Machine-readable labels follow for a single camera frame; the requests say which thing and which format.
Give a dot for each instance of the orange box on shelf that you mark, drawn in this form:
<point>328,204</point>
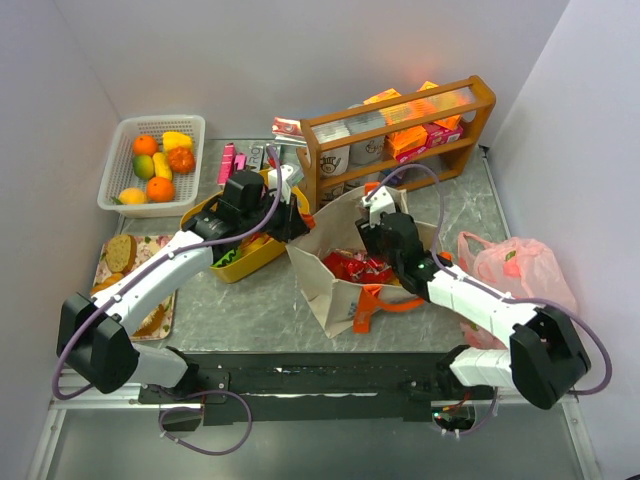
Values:
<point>404,141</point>

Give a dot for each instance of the floral serving tray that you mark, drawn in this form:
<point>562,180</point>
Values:
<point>158,324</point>

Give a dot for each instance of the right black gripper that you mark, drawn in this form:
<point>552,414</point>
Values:
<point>370,232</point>

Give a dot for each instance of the toy mango green yellow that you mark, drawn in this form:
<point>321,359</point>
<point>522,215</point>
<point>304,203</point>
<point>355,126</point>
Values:
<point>143,167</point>

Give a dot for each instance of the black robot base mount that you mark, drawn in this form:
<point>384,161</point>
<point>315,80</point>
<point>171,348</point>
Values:
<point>303,386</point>

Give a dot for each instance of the yellow toy banana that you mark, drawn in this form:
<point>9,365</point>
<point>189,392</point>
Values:
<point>161,166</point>

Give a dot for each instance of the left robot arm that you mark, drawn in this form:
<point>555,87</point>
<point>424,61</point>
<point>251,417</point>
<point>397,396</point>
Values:
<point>94,331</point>

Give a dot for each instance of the white plastic fruit basket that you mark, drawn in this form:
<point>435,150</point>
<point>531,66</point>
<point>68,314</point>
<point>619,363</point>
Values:
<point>119,175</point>

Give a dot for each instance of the silver chocolate bar box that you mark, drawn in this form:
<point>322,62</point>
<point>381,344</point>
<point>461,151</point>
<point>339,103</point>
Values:
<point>261,156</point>

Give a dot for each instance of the yellow toy pepper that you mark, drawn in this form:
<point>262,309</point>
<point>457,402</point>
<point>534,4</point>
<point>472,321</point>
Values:
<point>174,139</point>

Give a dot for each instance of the wooden shelf rack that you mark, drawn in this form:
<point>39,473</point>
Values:
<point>364,128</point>

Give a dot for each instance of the red silver foil packet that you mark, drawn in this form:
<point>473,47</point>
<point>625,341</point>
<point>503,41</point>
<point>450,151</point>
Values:
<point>288,132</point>

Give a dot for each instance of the toy croissant bread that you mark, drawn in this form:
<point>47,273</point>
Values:
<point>106,283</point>

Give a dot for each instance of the pink candy box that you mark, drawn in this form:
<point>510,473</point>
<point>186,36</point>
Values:
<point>231,161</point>

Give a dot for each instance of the orange toy tangerine bottom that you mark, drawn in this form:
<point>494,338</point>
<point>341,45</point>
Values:
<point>160,190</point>

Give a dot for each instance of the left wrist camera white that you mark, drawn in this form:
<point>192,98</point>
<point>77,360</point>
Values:
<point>290,176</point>

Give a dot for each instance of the orange toy tangerine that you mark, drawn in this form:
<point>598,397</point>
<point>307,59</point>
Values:
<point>160,190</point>
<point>145,145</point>

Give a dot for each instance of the red snack bag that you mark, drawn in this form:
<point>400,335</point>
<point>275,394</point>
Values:
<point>357,266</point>

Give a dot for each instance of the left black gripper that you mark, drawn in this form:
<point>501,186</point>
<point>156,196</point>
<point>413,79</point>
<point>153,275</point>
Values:
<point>288,220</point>

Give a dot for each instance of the pink plastic grocery bag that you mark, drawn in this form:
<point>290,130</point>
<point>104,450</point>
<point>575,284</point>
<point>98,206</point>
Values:
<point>522,267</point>

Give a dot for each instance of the orange toy tangerine top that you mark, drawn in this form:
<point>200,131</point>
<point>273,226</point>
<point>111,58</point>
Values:
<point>145,145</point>

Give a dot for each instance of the white cup on shelf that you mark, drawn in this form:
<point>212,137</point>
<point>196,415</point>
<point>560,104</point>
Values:
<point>334,162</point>

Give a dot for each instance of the green toy watermelon ball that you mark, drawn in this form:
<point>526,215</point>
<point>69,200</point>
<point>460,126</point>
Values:
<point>229,257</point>

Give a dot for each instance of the pink box on shelf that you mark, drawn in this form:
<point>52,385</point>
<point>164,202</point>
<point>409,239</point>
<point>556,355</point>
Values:
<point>438,135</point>

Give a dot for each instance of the yellow plastic tub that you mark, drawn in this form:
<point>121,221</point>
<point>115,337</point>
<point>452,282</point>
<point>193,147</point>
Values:
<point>250,265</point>

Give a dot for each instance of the small orange toy pumpkin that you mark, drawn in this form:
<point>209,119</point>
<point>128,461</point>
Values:
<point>181,160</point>

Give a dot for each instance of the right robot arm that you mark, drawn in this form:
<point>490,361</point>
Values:
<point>542,357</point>

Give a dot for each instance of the toy bread slice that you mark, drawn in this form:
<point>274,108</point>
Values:
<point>120,253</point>

